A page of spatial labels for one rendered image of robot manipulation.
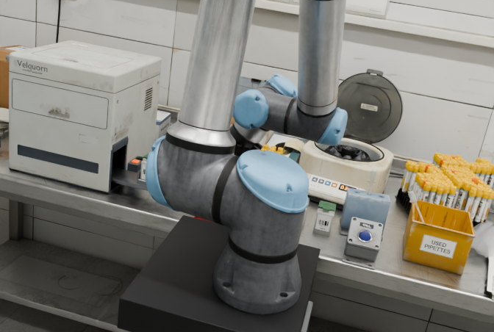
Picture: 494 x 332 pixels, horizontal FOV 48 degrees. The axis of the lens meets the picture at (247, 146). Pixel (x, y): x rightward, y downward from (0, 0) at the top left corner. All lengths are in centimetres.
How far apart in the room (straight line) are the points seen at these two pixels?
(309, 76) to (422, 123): 89
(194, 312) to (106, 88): 60
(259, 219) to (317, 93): 28
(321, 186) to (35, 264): 120
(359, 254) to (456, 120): 72
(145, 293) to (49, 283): 123
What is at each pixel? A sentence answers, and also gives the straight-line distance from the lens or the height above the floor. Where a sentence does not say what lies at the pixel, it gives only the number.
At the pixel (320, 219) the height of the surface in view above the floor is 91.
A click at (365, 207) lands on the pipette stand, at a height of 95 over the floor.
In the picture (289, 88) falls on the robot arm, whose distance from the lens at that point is 118.
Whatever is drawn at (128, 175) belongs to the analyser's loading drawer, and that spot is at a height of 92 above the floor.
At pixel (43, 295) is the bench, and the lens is 209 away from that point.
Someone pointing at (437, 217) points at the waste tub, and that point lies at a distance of 141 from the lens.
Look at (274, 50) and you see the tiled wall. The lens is 181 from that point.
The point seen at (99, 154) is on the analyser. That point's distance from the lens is 135.
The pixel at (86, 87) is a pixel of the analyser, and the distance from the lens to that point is 132.
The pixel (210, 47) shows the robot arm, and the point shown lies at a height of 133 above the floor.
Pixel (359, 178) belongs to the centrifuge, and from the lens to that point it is 148.
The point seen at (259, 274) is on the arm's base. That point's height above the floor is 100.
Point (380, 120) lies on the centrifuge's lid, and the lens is 175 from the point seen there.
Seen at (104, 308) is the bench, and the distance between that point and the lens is 202.
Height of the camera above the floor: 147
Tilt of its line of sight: 19 degrees down
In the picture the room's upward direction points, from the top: 9 degrees clockwise
